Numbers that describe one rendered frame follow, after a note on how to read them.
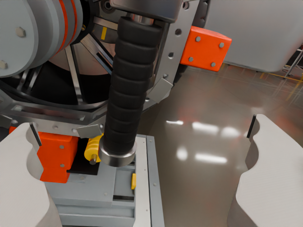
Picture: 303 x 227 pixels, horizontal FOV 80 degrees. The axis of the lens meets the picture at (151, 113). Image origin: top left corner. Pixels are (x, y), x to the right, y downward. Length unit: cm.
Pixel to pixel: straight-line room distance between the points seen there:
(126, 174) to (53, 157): 50
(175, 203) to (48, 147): 80
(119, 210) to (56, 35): 73
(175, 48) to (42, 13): 23
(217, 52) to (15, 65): 34
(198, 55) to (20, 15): 29
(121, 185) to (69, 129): 52
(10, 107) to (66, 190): 41
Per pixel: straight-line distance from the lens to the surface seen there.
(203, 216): 118
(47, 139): 52
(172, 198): 116
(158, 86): 40
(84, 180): 84
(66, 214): 85
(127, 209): 89
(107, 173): 88
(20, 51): 26
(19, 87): 60
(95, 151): 54
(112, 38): 96
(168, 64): 39
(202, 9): 47
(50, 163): 58
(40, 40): 26
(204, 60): 41
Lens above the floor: 91
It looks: 31 degrees down
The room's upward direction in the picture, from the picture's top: 16 degrees clockwise
